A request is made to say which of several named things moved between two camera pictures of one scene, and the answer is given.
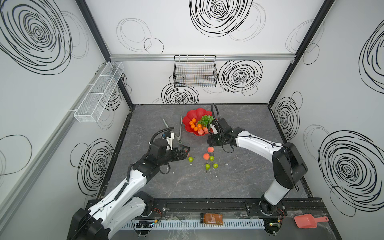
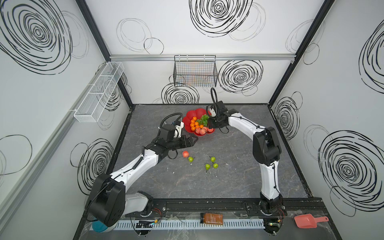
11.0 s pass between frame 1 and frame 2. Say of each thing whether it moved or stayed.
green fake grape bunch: stayed
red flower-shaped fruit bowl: stayed
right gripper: moved
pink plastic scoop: stayed
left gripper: moved
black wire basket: stayed
